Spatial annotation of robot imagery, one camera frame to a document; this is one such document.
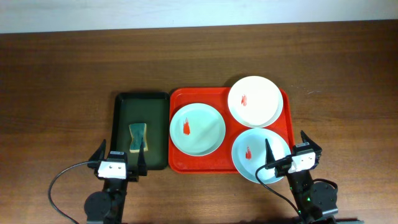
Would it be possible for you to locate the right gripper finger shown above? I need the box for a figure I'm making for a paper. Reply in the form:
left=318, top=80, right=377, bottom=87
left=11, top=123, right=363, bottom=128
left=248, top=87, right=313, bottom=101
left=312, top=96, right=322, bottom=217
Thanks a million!
left=300, top=130, right=322, bottom=151
left=265, top=139, right=275, bottom=164

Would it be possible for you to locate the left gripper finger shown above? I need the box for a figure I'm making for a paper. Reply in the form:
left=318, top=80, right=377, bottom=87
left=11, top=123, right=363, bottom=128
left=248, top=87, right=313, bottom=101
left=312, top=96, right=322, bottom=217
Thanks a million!
left=137, top=138, right=147, bottom=171
left=89, top=139, right=106, bottom=161

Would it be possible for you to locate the light blue plate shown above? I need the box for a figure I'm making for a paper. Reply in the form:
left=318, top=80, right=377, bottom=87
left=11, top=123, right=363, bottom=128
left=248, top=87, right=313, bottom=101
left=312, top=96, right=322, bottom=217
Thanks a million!
left=231, top=128, right=290, bottom=184

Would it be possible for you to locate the green and yellow sponge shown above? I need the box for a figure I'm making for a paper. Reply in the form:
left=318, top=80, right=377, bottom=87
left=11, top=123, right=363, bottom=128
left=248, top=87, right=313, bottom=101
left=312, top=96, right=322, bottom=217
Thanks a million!
left=129, top=123, right=148, bottom=153

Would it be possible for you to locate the mint green plate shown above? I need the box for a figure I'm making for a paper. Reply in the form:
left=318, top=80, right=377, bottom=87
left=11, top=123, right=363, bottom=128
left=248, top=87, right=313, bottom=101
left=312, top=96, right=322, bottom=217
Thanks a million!
left=169, top=103, right=226, bottom=157

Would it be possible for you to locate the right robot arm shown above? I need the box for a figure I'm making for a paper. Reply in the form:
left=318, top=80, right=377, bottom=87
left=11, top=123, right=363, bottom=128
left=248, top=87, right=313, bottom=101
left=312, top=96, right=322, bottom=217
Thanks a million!
left=255, top=131, right=362, bottom=224

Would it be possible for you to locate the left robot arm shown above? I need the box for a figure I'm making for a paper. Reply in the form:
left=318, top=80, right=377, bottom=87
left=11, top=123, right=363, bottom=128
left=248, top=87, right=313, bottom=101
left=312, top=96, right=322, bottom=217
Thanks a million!
left=84, top=139, right=147, bottom=223

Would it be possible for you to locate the red plastic tray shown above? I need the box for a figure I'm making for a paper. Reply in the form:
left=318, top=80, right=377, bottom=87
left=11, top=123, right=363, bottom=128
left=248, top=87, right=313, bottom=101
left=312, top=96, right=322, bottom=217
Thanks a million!
left=168, top=86, right=295, bottom=174

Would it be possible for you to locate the dark green plastic tray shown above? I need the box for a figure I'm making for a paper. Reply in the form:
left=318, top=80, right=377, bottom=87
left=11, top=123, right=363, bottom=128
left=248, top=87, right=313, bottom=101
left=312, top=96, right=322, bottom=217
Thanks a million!
left=110, top=92, right=170, bottom=170

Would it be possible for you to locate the white plate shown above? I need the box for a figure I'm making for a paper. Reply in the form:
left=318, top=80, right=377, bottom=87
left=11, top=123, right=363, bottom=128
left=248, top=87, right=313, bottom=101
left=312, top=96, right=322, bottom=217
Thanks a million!
left=227, top=76, right=283, bottom=128

